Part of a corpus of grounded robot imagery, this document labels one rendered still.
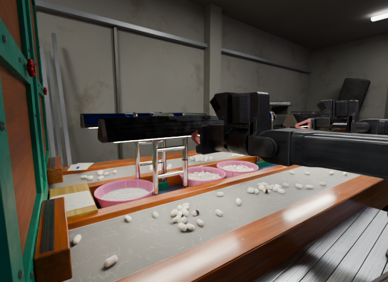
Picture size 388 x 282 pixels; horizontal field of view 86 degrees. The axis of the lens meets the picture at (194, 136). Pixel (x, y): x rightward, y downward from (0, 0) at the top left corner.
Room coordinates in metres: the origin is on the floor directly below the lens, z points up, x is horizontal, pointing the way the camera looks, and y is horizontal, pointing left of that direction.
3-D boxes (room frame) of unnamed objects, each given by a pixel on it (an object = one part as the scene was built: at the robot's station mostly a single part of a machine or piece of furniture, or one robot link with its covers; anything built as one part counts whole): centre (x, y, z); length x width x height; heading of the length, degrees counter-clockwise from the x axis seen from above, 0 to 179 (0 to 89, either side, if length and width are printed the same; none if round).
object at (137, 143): (1.19, 0.28, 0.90); 0.20 x 0.19 x 0.45; 123
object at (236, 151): (0.43, -0.11, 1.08); 0.07 x 0.06 x 0.07; 39
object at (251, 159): (1.40, -0.10, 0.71); 1.81 x 0.05 x 0.11; 123
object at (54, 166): (1.06, 0.73, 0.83); 0.30 x 0.06 x 0.07; 33
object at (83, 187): (0.81, 0.50, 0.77); 0.33 x 0.15 x 0.01; 33
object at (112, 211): (1.12, -0.28, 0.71); 1.81 x 0.05 x 0.11; 123
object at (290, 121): (1.32, -0.79, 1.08); 0.62 x 0.08 x 0.07; 123
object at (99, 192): (0.93, 0.32, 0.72); 0.27 x 0.27 x 0.10
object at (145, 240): (0.98, -0.37, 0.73); 1.81 x 0.30 x 0.02; 123
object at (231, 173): (1.32, -0.28, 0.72); 0.27 x 0.27 x 0.10
